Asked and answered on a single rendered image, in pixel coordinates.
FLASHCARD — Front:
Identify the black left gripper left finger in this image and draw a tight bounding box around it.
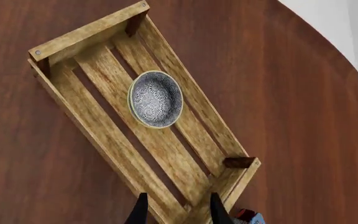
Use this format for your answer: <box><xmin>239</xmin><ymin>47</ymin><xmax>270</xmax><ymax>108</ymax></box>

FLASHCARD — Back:
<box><xmin>126</xmin><ymin>192</ymin><xmax>149</xmax><ymax>224</ymax></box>

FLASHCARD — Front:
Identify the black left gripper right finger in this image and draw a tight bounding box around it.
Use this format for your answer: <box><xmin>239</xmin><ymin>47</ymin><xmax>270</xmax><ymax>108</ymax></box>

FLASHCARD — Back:
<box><xmin>210</xmin><ymin>192</ymin><xmax>236</xmax><ymax>224</ymax></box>

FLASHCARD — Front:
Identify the blue patterned bowl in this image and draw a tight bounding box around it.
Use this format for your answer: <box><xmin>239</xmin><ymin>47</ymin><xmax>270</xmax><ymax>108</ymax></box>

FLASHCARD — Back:
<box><xmin>126</xmin><ymin>82</ymin><xmax>154</xmax><ymax>129</ymax></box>
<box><xmin>129</xmin><ymin>70</ymin><xmax>184</xmax><ymax>128</ymax></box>

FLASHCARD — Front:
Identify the wooden slat tray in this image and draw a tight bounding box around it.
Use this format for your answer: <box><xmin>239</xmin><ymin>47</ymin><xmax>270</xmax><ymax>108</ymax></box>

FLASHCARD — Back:
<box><xmin>27</xmin><ymin>0</ymin><xmax>262</xmax><ymax>224</ymax></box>

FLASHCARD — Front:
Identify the printed food box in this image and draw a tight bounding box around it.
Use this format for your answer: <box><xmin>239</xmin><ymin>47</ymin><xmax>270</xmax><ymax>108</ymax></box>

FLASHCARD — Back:
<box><xmin>229</xmin><ymin>207</ymin><xmax>266</xmax><ymax>224</ymax></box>

